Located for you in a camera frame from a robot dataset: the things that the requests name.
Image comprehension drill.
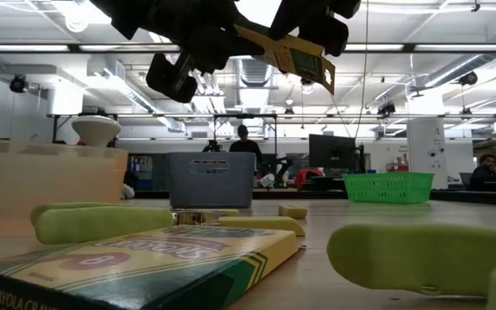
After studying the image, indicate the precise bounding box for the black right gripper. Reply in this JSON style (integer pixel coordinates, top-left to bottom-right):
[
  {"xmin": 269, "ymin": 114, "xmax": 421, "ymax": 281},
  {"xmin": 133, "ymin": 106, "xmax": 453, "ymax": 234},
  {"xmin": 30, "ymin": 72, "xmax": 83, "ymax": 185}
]
[{"xmin": 269, "ymin": 0, "xmax": 362, "ymax": 57}]

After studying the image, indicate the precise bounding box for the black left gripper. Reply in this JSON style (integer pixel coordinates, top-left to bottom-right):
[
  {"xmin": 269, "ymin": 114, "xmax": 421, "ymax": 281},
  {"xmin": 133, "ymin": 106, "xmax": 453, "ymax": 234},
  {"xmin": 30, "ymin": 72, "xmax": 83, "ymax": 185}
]
[{"xmin": 90, "ymin": 0, "xmax": 266, "ymax": 104}]

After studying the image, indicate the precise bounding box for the yellow green crayon box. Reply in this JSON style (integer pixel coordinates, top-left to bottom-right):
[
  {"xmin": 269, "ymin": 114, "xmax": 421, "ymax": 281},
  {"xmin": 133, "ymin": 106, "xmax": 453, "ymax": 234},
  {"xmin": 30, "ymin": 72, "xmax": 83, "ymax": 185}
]
[
  {"xmin": 0, "ymin": 225, "xmax": 300, "ymax": 310},
  {"xmin": 232, "ymin": 23, "xmax": 338, "ymax": 96}
]

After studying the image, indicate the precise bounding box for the pale green block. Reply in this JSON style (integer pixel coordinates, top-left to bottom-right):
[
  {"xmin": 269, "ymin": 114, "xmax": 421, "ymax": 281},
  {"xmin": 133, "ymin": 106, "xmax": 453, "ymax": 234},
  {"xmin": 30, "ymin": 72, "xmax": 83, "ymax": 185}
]
[
  {"xmin": 29, "ymin": 202, "xmax": 208, "ymax": 246},
  {"xmin": 326, "ymin": 223, "xmax": 496, "ymax": 310}
]

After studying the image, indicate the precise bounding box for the black overhead light bar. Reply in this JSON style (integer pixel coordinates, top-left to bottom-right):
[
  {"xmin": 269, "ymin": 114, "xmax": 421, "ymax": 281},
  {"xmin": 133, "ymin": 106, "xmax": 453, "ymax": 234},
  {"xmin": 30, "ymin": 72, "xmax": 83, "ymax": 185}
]
[{"xmin": 0, "ymin": 41, "xmax": 496, "ymax": 55}]

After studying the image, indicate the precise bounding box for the black monitor on stand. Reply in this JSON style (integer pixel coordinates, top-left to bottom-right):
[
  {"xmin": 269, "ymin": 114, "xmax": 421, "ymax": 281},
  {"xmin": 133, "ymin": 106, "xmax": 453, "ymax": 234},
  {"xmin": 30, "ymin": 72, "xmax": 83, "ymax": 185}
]
[{"xmin": 308, "ymin": 133, "xmax": 357, "ymax": 174}]

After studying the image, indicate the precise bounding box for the dark grey plastic bin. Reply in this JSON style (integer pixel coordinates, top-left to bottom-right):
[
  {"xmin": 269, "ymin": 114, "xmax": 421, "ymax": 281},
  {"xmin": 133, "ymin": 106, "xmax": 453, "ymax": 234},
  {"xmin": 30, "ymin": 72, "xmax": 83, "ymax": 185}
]
[{"xmin": 165, "ymin": 151, "xmax": 257, "ymax": 210}]

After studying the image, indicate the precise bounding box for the red bag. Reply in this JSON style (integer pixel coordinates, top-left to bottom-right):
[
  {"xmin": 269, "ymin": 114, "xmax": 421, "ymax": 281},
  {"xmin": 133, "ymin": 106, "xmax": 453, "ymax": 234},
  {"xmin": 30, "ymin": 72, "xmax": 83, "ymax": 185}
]
[{"xmin": 294, "ymin": 168, "xmax": 325, "ymax": 192}]

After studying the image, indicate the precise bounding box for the white building pillar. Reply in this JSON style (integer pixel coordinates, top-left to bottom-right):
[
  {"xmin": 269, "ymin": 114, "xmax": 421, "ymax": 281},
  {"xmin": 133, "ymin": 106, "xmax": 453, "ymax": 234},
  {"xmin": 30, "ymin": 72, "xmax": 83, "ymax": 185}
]
[{"xmin": 406, "ymin": 117, "xmax": 450, "ymax": 191}]

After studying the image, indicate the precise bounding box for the green plastic mesh basket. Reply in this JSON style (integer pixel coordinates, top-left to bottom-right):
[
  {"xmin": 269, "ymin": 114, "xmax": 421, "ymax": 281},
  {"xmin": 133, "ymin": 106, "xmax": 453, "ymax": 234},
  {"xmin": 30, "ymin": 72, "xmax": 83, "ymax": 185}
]
[{"xmin": 342, "ymin": 172, "xmax": 435, "ymax": 205}]

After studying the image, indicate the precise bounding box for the orange translucent plastic bin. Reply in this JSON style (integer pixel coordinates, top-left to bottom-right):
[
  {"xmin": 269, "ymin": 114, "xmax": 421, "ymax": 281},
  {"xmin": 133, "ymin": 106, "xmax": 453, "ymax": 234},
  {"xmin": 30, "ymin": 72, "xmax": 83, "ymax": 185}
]
[{"xmin": 0, "ymin": 138, "xmax": 129, "ymax": 236}]

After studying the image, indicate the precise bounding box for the seated person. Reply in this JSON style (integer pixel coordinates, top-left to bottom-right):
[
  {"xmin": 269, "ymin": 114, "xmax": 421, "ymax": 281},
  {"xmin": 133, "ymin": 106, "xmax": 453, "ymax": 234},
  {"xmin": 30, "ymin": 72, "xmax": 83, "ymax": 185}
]
[{"xmin": 468, "ymin": 152, "xmax": 496, "ymax": 192}]

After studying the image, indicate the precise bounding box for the black metal table frame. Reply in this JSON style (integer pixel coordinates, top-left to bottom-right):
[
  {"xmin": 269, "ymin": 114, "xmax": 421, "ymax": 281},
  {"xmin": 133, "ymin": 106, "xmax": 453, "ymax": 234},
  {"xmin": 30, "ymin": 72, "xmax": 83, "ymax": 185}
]
[{"xmin": 125, "ymin": 188, "xmax": 496, "ymax": 207}]

